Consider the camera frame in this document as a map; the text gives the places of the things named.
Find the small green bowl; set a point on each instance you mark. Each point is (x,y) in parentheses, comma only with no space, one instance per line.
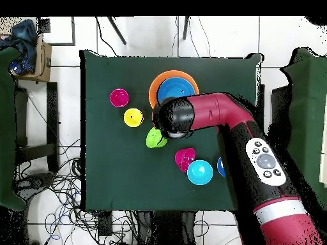
(153,140)

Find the small red bowl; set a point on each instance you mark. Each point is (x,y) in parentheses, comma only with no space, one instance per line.
(184,158)

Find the yellow plastic cup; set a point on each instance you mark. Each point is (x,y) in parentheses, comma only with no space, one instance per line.
(133,117)

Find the large blue bowl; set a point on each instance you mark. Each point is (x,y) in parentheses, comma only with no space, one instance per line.
(160,90)

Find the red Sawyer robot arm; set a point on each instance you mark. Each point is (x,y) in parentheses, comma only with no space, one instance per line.
(230,112)

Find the large orange bowl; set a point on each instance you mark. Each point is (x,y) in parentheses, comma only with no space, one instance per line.
(153,88)

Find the small light blue bowl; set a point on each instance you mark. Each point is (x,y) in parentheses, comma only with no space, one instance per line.
(200,172)

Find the red plastic cup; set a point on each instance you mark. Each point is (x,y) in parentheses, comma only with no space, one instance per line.
(119,98)

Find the small dark blue bowl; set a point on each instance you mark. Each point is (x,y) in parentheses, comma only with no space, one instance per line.
(221,167)

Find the dark green table cloth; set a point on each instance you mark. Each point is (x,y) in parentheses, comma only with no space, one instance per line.
(115,183)

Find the black tripod leg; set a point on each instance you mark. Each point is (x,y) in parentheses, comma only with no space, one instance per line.
(117,30)
(185,28)

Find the cardboard box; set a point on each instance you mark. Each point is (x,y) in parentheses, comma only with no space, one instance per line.
(42,63)

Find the green cloth covered table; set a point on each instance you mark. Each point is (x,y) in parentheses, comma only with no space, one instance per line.
(6,127)
(306,89)

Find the blue cloth bundle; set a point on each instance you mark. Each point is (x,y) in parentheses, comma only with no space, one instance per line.
(24,38)

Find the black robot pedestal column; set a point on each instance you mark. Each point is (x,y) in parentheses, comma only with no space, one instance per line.
(166,229)

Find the black stool frame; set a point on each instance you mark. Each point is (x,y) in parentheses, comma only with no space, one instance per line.
(52,114)

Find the grey pedestal foot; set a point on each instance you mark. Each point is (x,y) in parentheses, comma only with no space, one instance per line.
(33,182)

